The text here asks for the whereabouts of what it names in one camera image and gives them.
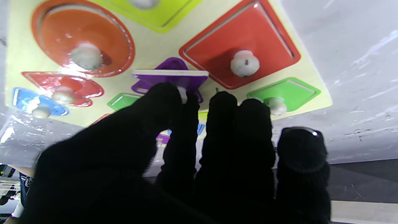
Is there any blue semicircle puzzle piece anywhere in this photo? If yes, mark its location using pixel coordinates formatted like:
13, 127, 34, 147
12, 87, 70, 119

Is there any purple triangle puzzle piece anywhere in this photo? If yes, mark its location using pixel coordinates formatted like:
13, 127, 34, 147
132, 70, 209, 104

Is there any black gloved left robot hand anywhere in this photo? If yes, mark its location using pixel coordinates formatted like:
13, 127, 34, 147
19, 82, 331, 224

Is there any blue diamond puzzle piece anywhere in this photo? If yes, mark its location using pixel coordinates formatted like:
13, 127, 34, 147
167, 124, 206, 136

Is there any yellow trapezoid puzzle piece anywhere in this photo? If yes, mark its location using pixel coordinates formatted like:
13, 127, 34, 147
93, 0, 203, 33

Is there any green pentagon puzzle piece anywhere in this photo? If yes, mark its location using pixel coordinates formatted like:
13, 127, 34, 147
247, 77, 321, 116

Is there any red heart puzzle piece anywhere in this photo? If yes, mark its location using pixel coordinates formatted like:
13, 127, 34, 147
22, 71, 105, 108

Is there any orange rectangle puzzle piece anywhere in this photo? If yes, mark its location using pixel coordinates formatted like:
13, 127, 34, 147
90, 113, 111, 125

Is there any person in dark blue shirt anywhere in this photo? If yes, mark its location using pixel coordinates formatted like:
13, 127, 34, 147
0, 165, 36, 224

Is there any orange oval puzzle piece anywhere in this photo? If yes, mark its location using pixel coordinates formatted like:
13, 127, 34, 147
31, 0, 136, 78

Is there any wooden shape puzzle board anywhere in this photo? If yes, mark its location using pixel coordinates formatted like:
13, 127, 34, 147
5, 0, 333, 128

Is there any red square puzzle piece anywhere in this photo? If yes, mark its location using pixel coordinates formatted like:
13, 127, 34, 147
179, 0, 301, 90

